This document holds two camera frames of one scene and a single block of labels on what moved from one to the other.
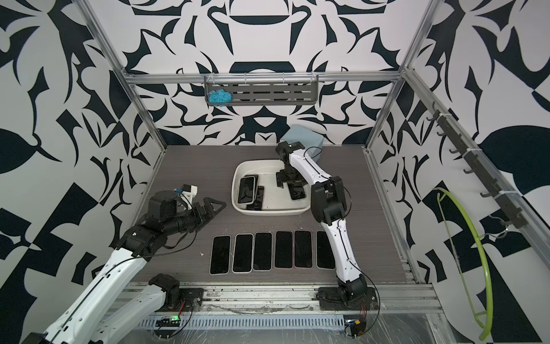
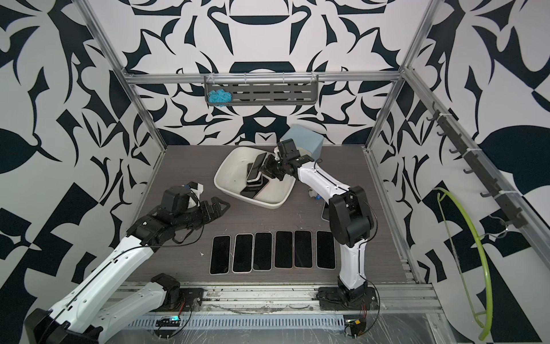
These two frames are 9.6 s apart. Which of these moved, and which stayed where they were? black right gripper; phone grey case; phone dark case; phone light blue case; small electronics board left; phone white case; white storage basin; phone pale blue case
Moved: white storage basin; phone light blue case
Stayed: small electronics board left; black right gripper; phone pale blue case; phone dark case; phone white case; phone grey case
